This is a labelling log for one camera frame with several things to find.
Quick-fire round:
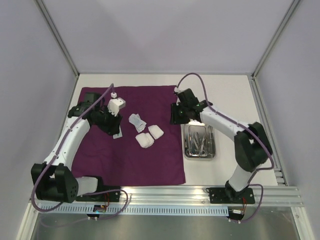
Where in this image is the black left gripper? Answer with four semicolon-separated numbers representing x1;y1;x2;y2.
93;105;123;136

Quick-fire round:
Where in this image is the blister packet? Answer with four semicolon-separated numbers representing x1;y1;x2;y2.
135;123;146;133
128;113;146;127

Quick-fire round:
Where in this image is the gauze pad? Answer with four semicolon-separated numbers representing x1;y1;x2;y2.
135;133;150;148
145;133;155;147
148;125;164;140

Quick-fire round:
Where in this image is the stainless steel tray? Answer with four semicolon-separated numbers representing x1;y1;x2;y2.
183;122;216;161

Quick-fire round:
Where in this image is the purple cloth mat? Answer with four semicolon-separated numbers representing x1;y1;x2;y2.
71;85;186;187

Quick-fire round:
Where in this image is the green white sachet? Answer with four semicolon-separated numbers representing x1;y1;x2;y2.
112;127;123;139

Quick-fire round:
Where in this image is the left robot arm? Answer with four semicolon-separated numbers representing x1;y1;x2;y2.
31;92;126;203

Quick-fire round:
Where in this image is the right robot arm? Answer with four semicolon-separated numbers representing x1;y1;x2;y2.
170;87;272;203

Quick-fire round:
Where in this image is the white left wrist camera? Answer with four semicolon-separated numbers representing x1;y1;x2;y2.
107;92;126;117

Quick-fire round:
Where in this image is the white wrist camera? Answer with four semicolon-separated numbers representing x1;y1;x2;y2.
173;87;183;94
107;92;126;117

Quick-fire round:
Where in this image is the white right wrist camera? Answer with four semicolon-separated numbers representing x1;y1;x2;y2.
173;87;183;94

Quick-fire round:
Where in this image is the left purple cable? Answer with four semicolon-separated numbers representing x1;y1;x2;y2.
32;83;118;213

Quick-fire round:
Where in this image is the purple cable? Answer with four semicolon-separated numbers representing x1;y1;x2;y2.
174;72;275;224
32;83;118;213

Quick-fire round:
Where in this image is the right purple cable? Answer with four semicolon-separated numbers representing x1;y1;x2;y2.
174;72;275;224

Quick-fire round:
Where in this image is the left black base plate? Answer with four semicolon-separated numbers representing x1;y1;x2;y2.
75;185;121;203

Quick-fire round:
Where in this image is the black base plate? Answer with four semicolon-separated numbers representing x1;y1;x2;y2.
205;187;256;205
75;185;121;203

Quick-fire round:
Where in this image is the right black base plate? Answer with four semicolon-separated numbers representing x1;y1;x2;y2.
205;187;256;205

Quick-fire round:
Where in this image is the slotted cable duct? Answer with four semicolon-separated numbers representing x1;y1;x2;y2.
51;203;229;217

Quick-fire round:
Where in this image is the right aluminium side rail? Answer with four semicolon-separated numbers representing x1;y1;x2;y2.
247;74;288;187

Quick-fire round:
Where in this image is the left aluminium frame post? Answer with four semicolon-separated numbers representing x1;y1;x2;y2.
34;0;81;77

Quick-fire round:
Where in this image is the aluminium frame post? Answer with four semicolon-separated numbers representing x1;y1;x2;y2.
251;0;302;78
34;0;81;77

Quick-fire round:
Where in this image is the front aluminium rail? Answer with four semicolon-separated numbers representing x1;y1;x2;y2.
34;184;304;210

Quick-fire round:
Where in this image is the right aluminium frame post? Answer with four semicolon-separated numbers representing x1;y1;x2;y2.
251;0;302;78

